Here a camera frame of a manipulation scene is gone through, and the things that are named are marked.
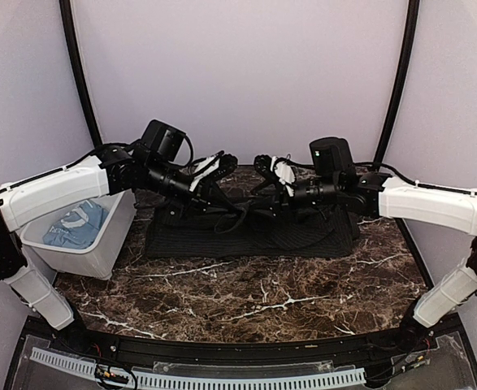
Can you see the white slotted cable duct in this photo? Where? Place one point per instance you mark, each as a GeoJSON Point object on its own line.
{"type": "Point", "coordinates": [118, 377]}

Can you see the light blue garment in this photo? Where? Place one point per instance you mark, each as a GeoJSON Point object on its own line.
{"type": "Point", "coordinates": [78, 228]}

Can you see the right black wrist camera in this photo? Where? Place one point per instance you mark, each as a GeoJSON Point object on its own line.
{"type": "Point", "coordinates": [330, 155]}

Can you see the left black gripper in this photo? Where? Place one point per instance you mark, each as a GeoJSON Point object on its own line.
{"type": "Point", "coordinates": [209, 193]}

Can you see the left black frame post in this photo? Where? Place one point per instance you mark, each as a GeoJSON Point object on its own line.
{"type": "Point", "coordinates": [82, 89]}

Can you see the right black frame post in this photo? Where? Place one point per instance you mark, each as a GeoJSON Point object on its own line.
{"type": "Point", "coordinates": [403, 63]}

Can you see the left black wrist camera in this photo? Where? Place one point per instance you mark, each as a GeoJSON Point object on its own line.
{"type": "Point", "coordinates": [162, 141]}

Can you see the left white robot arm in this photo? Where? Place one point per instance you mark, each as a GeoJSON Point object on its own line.
{"type": "Point", "coordinates": [105, 171]}

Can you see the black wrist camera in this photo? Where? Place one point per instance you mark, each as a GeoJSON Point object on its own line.
{"type": "Point", "coordinates": [162, 141]}
{"type": "Point", "coordinates": [330, 155]}

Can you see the black frame post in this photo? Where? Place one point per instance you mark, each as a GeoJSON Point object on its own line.
{"type": "Point", "coordinates": [82, 89]}
{"type": "Point", "coordinates": [403, 63]}

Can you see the black pinstriped shirt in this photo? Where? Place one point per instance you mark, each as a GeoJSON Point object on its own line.
{"type": "Point", "coordinates": [327, 231]}

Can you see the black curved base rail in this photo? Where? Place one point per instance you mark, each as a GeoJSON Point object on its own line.
{"type": "Point", "coordinates": [444, 360]}

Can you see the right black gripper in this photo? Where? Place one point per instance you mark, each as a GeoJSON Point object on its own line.
{"type": "Point", "coordinates": [276, 196]}

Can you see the white plastic laundry bin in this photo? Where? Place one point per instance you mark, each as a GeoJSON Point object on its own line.
{"type": "Point", "coordinates": [98, 259]}

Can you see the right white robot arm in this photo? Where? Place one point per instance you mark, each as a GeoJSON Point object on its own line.
{"type": "Point", "coordinates": [392, 196]}

